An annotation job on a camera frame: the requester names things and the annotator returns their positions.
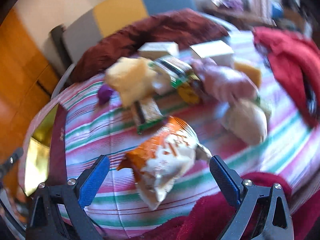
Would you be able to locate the maroon box with gold inside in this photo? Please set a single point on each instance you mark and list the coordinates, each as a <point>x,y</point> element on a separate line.
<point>58,142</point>

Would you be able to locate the pink sock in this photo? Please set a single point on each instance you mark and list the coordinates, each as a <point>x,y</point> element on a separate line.
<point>225,80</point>

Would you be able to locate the maroon puffer jacket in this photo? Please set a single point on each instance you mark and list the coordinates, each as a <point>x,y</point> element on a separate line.
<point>150,30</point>

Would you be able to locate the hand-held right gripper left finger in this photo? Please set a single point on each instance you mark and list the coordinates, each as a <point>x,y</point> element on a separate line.
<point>93,180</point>

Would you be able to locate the cream sock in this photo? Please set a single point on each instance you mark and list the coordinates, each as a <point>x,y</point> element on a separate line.
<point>247,122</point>

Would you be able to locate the grey yellow blue chair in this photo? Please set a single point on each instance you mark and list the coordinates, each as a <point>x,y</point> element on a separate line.
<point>117,12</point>

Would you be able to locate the yellow fuzzy sock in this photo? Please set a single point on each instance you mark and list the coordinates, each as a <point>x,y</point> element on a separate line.
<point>130,77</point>

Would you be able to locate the bright red cloth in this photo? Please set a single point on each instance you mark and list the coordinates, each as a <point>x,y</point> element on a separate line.
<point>287,62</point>

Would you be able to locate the black rolled mat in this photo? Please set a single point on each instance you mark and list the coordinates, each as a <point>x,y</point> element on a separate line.
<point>60,42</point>

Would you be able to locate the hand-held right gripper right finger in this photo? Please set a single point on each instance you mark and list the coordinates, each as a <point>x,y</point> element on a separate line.
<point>225,180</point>

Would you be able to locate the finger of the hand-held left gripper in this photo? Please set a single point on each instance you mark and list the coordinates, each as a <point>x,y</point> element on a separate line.
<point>11,161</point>

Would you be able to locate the wooden wardrobe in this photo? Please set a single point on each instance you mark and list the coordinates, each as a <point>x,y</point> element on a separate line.
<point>22,67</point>

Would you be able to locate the orange and white snack bag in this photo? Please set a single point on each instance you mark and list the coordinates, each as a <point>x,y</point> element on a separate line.
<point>162,160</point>

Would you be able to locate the purple foil packet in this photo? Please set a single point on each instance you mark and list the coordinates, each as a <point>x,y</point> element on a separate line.
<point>104,95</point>

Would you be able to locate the green cracker packet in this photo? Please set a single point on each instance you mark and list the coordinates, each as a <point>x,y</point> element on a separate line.
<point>147,112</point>
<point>175,72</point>

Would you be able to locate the striped tablecloth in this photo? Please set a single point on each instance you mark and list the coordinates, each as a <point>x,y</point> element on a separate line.
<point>105,135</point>

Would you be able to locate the blue container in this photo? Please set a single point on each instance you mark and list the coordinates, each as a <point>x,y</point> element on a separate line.
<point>276,9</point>

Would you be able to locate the yellow sponge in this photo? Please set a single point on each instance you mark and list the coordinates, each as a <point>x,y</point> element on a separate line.
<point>248,72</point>

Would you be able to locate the white carton box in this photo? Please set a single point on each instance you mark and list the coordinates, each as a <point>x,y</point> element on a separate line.
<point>157,48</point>
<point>212,51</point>

